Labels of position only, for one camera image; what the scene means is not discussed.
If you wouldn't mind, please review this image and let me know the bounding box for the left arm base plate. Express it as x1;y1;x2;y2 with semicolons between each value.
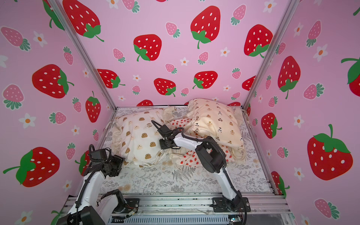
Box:
113;198;140;214

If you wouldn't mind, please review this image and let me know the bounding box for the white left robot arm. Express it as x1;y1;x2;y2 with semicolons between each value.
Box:
56;144;127;225

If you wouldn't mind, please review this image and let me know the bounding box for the leaf-print table cloth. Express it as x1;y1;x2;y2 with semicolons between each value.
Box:
100;110;273;194

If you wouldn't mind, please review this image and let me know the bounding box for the cream bear-print pillow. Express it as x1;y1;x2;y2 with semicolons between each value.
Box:
185;98;247;161

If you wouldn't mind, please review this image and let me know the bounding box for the aluminium frame post left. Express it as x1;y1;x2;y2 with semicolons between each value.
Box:
49;0;117;111

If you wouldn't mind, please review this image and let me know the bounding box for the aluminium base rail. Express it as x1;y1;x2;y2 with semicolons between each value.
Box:
60;193;297;225

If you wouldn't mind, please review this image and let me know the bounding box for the white strawberry-print pillowcase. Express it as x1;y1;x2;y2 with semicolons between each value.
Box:
167;118;235;168

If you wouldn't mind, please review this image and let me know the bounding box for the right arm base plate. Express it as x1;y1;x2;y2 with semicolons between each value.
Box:
210;197;251;213

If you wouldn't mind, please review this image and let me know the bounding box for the aluminium frame post right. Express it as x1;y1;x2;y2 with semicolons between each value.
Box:
242;0;300;111

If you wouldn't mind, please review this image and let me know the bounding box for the aluminium frame post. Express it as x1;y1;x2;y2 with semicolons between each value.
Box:
242;0;300;111
49;0;117;111

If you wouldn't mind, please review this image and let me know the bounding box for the cream cookie-print pillow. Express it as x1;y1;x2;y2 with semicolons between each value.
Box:
111;107;174;168

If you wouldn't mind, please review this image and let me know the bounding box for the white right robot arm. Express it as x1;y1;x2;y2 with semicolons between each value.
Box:
152;121;246;212

